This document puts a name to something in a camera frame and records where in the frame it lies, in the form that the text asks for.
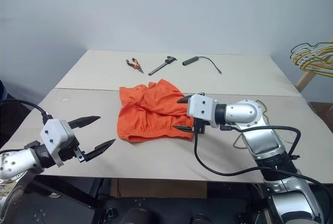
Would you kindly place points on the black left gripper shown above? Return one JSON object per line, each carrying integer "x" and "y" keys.
{"x": 70, "y": 151}

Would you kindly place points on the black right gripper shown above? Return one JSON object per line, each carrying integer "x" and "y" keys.
{"x": 199, "y": 127}

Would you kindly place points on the orange shorts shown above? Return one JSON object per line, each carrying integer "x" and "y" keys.
{"x": 145, "y": 119}

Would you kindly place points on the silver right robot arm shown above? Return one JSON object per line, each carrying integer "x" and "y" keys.
{"x": 260, "y": 135}

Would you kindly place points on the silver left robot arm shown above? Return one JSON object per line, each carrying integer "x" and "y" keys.
{"x": 13, "y": 161}

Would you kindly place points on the black caliper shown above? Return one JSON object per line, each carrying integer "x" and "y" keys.
{"x": 158, "y": 68}

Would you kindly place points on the orange and black pliers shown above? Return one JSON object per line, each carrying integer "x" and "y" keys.
{"x": 135, "y": 63}

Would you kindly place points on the dark rounded shape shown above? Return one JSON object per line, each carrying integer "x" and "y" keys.
{"x": 199, "y": 219}
{"x": 138, "y": 216}

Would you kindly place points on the wooden clothes rack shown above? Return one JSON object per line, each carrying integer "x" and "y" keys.
{"x": 304, "y": 80}

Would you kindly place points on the open brown cardboard box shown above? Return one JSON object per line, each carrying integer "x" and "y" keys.
{"x": 322, "y": 109}

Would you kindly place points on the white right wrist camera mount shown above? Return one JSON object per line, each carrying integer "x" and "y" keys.
{"x": 201, "y": 106}

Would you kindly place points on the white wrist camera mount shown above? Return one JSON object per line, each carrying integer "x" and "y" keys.
{"x": 201, "y": 106}
{"x": 54, "y": 132}

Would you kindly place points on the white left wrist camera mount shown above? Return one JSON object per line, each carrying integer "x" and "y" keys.
{"x": 54, "y": 132}

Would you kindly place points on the black metal table frame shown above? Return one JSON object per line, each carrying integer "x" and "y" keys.
{"x": 65, "y": 198}

